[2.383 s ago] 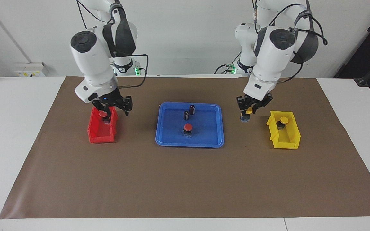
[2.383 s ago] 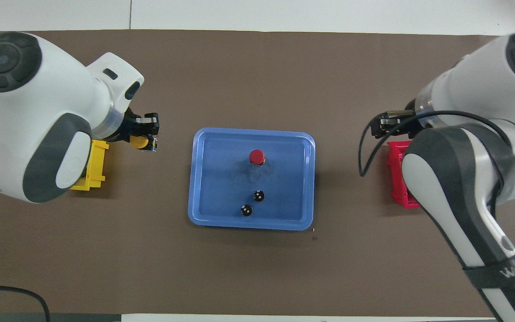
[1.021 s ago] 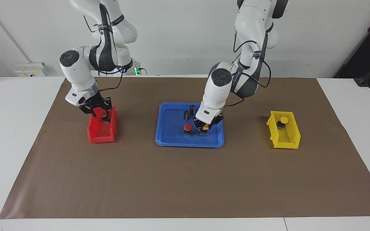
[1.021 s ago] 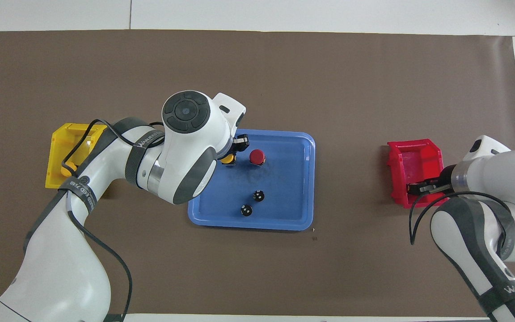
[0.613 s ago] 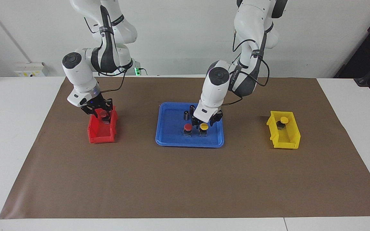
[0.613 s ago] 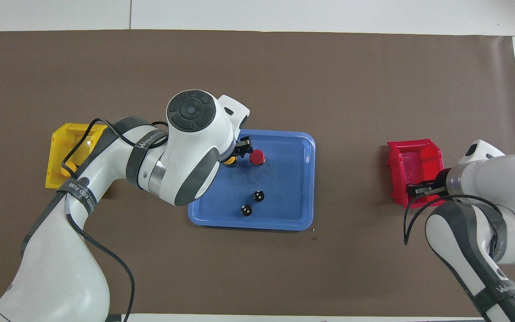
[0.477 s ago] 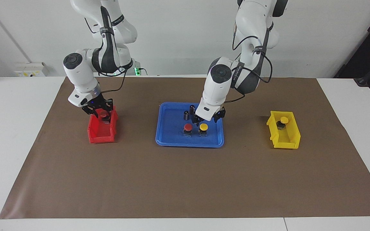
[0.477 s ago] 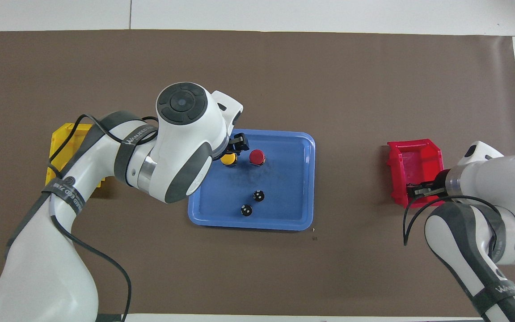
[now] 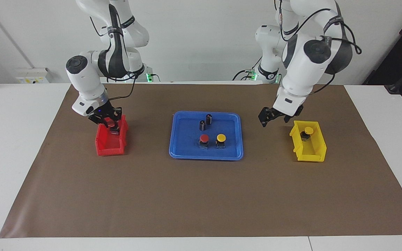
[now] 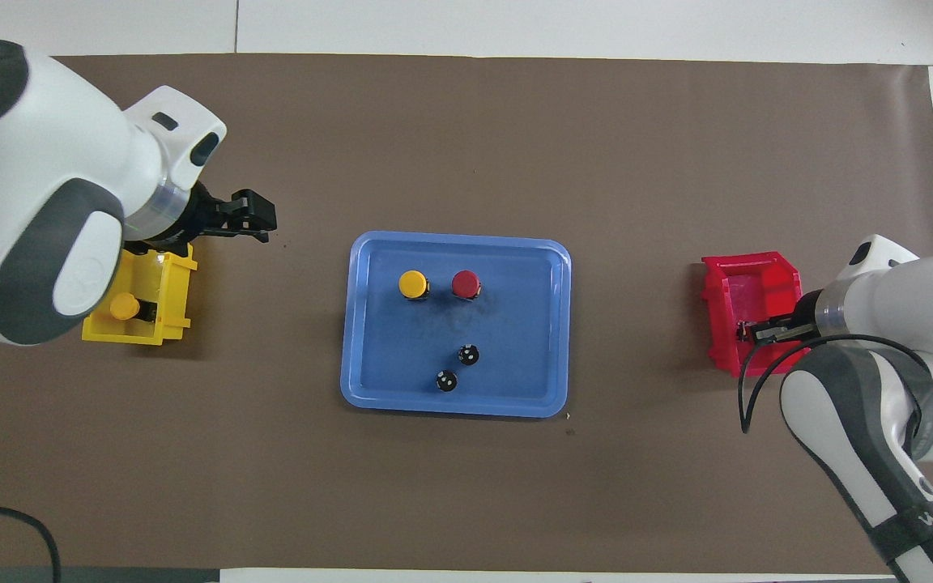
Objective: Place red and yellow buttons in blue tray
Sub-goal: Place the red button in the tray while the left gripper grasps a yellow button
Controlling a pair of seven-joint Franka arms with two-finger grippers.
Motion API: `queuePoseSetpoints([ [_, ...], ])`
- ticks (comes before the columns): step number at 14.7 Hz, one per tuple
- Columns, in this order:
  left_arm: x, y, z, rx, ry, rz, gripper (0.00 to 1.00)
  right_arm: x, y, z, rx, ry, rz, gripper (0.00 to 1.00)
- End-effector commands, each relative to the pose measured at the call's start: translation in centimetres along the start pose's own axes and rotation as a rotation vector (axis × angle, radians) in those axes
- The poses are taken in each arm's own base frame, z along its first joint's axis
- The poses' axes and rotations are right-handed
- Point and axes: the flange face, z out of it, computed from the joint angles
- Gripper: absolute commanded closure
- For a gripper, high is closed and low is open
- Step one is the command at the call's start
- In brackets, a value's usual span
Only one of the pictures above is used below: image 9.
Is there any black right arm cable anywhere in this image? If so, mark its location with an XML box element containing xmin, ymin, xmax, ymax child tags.
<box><xmin>89</xmin><ymin>14</ymin><xmax>137</xmax><ymax>102</ymax></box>

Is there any yellow plastic bin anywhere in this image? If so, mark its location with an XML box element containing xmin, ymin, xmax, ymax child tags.
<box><xmin>289</xmin><ymin>120</ymin><xmax>327</xmax><ymax>162</ymax></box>

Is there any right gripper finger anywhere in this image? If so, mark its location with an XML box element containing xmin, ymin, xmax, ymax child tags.
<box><xmin>112</xmin><ymin>107</ymin><xmax>122</xmax><ymax>128</ymax></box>
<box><xmin>93</xmin><ymin>119</ymin><xmax>115</xmax><ymax>135</ymax></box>

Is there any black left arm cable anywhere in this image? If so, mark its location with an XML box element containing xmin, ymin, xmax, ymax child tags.
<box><xmin>277</xmin><ymin>0</ymin><xmax>362</xmax><ymax>94</ymax></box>

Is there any brown table mat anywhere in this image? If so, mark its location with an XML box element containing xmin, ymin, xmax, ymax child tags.
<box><xmin>0</xmin><ymin>83</ymin><xmax>402</xmax><ymax>238</ymax></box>

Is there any red plastic bin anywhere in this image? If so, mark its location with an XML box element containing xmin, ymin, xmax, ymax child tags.
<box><xmin>95</xmin><ymin>115</ymin><xmax>129</xmax><ymax>156</ymax></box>

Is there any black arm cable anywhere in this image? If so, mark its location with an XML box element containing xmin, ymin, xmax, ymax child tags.
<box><xmin>277</xmin><ymin>0</ymin><xmax>362</xmax><ymax>94</ymax></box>
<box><xmin>89</xmin><ymin>14</ymin><xmax>137</xmax><ymax>102</ymax></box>

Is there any white wall socket box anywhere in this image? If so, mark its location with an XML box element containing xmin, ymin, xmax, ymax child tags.
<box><xmin>15</xmin><ymin>67</ymin><xmax>50</xmax><ymax>84</ymax></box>

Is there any blue plastic tray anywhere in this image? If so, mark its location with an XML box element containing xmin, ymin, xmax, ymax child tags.
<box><xmin>169</xmin><ymin>111</ymin><xmax>244</xmax><ymax>161</ymax></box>

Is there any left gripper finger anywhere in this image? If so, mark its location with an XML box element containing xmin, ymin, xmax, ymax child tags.
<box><xmin>285</xmin><ymin>106</ymin><xmax>304</xmax><ymax>123</ymax></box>
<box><xmin>259</xmin><ymin>107</ymin><xmax>273</xmax><ymax>128</ymax></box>

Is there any black left base cable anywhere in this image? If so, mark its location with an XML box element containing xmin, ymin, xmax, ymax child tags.
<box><xmin>232</xmin><ymin>54</ymin><xmax>262</xmax><ymax>81</ymax></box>

